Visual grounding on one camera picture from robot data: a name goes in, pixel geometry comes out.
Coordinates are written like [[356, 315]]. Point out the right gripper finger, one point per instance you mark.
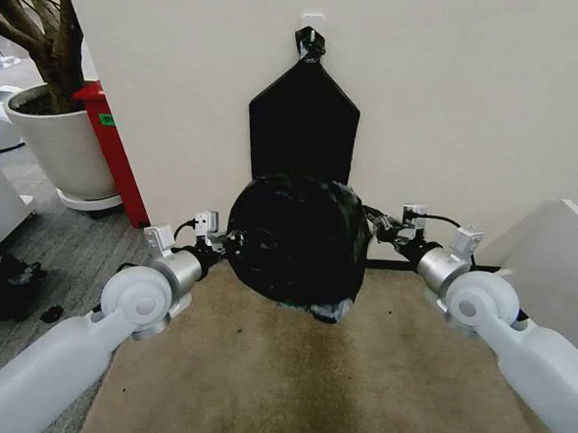
[[378, 215], [386, 232]]

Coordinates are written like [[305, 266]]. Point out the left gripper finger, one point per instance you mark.
[[234, 236], [224, 253]]

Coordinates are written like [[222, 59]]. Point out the black garbage bag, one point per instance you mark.
[[297, 236]]

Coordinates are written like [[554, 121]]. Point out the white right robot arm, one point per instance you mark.
[[531, 354]]

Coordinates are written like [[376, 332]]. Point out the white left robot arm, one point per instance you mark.
[[64, 355]]

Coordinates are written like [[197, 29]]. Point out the flat black hanging bag stack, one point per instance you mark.
[[304, 124]]

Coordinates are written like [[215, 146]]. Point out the crumpled black plastic bag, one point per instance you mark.
[[0, 287]]

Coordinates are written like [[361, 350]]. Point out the white pot saucer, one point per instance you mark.
[[91, 203]]

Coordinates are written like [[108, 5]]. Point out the white slanted box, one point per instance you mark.
[[542, 242]]

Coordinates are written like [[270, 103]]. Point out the red cabinet stand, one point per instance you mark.
[[118, 157]]

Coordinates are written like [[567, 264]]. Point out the beige floor mat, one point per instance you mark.
[[309, 375]]

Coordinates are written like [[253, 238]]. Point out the small black plastic scrap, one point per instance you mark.
[[50, 314]]

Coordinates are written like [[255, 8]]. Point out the white round plant pot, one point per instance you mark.
[[62, 148]]

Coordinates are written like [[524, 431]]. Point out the potted tree plant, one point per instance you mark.
[[40, 39]]

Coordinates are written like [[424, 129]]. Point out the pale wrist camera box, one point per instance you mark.
[[414, 215], [206, 223]]

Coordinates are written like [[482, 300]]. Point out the white wall hook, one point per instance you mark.
[[313, 21]]

